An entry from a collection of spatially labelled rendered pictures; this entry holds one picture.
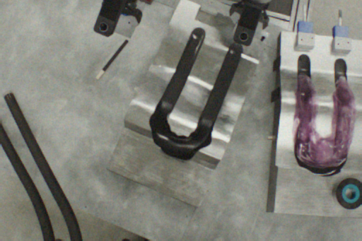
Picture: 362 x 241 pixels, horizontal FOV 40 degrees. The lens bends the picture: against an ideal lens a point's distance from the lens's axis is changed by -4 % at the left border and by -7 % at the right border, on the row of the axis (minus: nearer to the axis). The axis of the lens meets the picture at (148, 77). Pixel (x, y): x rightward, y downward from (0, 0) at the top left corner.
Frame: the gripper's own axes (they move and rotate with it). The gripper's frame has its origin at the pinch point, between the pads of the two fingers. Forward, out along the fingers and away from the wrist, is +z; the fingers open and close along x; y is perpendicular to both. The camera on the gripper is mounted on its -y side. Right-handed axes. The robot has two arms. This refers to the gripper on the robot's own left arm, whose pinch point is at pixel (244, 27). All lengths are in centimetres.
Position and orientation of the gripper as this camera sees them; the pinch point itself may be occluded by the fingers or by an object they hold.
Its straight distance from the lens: 137.9
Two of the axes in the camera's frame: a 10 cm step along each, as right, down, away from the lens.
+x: -9.2, -3.8, 1.3
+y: 4.0, -8.9, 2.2
